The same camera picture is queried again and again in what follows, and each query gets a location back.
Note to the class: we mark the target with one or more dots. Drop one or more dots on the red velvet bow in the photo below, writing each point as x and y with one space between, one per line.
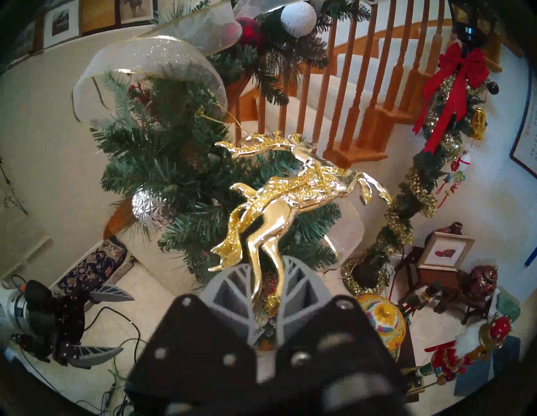
457 67

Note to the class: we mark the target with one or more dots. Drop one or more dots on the red ball ornament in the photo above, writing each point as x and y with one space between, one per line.
249 31

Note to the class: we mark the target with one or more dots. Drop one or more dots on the sheer white gold-edged ribbon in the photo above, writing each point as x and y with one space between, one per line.
348 235
142 54

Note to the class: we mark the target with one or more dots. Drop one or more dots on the large red crowned nutcracker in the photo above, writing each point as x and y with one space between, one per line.
444 360

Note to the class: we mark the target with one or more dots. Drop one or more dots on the dark wooden stool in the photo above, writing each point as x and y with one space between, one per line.
474 302

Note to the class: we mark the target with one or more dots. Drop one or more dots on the brown pine cone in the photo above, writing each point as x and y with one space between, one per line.
312 47

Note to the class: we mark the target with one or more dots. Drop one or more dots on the gold glitter reindeer ornament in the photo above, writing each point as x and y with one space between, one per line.
285 197

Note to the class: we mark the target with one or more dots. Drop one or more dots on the small silver picture frame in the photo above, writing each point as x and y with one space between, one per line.
447 251

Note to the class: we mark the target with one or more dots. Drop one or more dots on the silver faceted ball ornament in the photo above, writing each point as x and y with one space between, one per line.
153 207

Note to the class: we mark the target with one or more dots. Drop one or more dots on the white framed horse photo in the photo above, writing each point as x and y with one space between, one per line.
61 23

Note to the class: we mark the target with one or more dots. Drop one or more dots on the brown framed picture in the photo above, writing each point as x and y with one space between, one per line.
98 14

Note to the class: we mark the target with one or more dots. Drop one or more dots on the green pine Christmas garland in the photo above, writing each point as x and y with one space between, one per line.
168 146

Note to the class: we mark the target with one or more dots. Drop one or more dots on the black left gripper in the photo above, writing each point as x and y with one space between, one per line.
63 318

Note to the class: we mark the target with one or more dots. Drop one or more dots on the dark patterned rug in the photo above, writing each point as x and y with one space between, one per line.
96 264

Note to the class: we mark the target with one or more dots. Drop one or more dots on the dark red vase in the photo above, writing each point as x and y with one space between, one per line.
455 228

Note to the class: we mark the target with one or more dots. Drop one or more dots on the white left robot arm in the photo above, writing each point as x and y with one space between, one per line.
10 310

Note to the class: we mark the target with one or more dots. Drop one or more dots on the black figurine on wooden base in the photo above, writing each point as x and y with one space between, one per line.
413 379

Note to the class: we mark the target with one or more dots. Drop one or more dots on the framed horse rider photo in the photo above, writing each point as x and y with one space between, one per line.
134 10

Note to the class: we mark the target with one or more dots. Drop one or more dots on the small dark nutcracker figure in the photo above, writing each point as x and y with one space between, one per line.
419 298

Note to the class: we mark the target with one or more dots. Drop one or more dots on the small dark wooden table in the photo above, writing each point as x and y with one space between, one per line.
436 279

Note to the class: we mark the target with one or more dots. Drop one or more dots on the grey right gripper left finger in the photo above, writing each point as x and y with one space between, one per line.
197 352

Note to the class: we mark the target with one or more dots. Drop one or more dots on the lamp post garland with tinsel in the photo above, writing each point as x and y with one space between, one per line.
419 172

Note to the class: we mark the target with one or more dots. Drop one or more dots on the gold bell ornament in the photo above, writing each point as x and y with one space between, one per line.
478 123

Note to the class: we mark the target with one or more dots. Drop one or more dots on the yellow porcelain lidded jar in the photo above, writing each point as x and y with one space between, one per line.
384 323

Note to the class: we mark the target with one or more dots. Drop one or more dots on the dark cloisonne lidded jar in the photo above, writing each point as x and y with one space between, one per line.
482 279

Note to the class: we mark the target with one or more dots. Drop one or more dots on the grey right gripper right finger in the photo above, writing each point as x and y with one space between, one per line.
335 348

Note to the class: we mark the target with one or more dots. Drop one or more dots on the black ball knob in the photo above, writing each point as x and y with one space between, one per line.
493 87

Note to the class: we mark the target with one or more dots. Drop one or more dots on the white glitter ball ornament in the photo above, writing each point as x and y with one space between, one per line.
298 17

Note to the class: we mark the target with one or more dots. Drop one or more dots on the green jade stone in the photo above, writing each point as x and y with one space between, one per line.
509 305

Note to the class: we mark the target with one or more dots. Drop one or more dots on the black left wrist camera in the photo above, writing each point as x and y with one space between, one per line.
40 291

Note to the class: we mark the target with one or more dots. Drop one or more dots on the black lantern lamp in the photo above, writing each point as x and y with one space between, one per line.
470 29

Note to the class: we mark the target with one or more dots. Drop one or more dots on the wooden stair balustrade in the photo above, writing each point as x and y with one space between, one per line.
356 105

